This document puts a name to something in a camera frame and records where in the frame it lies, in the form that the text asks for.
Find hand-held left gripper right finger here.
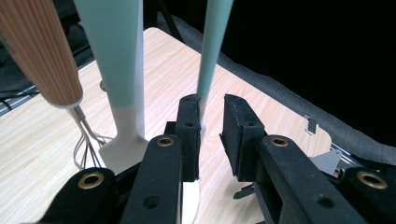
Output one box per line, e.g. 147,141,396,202
219,93,267,182

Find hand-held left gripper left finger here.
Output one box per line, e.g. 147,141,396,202
164,93,202,183

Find teal handled basting brush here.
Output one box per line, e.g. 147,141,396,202
181,0,235,224

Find teal handled white spatula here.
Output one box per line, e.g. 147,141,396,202
73,0,151,175

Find wooden handled wire whisk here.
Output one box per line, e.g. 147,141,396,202
0,0,115,172

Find grey metal table clamp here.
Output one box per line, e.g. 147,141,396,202
303,112,320,135

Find black metal stand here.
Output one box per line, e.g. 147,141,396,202
143,0,185,43

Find aluminium floor rail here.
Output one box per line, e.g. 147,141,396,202
330,142,363,166

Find black floor cable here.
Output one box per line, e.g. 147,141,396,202
0,88,41,105

